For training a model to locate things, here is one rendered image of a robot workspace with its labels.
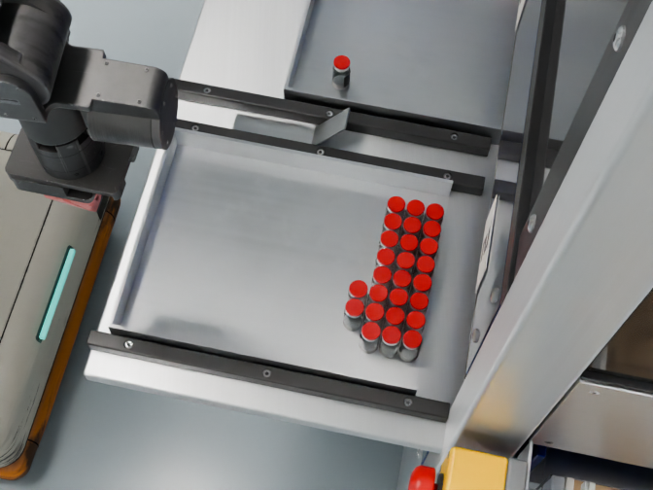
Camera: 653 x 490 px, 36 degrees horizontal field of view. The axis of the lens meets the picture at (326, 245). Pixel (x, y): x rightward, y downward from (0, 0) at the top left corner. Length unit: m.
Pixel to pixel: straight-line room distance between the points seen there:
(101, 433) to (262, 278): 0.95
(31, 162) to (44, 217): 1.02
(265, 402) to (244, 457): 0.89
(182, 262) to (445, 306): 0.31
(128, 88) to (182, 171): 0.45
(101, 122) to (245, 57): 0.54
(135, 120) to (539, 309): 0.33
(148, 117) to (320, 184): 0.46
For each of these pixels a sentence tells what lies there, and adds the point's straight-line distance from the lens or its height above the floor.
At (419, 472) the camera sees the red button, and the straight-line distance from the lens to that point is 0.94.
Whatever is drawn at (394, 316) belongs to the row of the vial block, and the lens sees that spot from 1.08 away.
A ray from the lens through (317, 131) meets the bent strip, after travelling 1.22.
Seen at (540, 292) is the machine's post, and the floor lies 1.35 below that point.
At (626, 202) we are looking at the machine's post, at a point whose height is 1.48.
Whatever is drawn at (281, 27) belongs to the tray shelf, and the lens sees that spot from 1.32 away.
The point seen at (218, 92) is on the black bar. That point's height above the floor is 0.90.
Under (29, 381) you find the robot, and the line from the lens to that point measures 1.84.
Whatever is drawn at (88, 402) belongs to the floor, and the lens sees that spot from 2.05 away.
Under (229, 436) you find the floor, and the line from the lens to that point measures 1.99.
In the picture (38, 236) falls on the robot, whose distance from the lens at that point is 1.89.
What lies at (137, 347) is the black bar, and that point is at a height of 0.90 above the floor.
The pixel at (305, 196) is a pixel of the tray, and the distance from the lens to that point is 1.19.
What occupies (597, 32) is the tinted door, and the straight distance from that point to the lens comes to 0.69.
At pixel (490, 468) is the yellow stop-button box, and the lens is 0.93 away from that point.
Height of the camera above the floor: 1.93
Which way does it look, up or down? 65 degrees down
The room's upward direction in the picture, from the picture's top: 3 degrees clockwise
